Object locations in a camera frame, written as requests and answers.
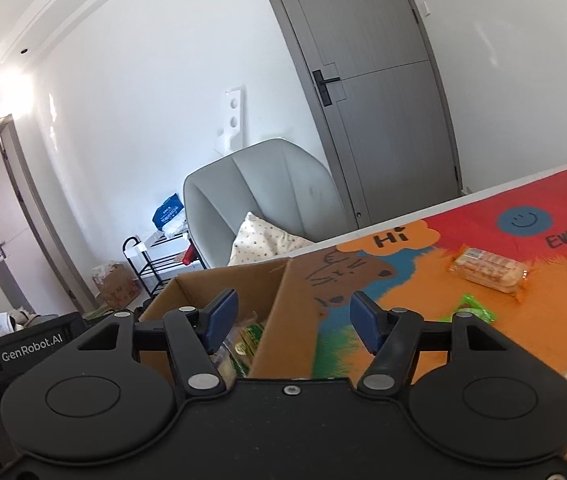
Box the grey upholstered chair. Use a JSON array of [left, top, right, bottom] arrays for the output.
[[184, 138, 350, 271]]

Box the black metal rack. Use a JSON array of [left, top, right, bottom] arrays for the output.
[[122, 236, 199, 302]]

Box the grey door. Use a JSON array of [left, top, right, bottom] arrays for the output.
[[254, 0, 464, 228]]

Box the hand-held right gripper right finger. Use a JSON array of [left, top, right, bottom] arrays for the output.
[[351, 291, 507, 398]]

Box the black door handle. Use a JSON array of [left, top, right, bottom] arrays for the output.
[[312, 70, 341, 107]]

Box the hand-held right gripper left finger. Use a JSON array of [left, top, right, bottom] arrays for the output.
[[78, 288, 239, 398]]

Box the dotted white pillow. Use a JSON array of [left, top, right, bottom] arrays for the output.
[[228, 211, 317, 267]]

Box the wafer biscuit packet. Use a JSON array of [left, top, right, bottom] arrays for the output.
[[447, 246, 531, 302]]

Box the small green candy packet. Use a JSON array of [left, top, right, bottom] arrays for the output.
[[451, 294, 498, 323]]

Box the white board with round holes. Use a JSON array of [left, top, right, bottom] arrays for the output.
[[215, 85, 247, 154]]

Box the blue plastic bag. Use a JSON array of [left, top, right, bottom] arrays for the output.
[[152, 193, 187, 235]]

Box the cat printed table mat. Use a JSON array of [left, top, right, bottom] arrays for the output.
[[308, 162, 567, 480]]

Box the brown paper bag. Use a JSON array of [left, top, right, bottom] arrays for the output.
[[92, 262, 140, 309]]

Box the brown cardboard box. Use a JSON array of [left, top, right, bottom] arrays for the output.
[[138, 257, 325, 381]]

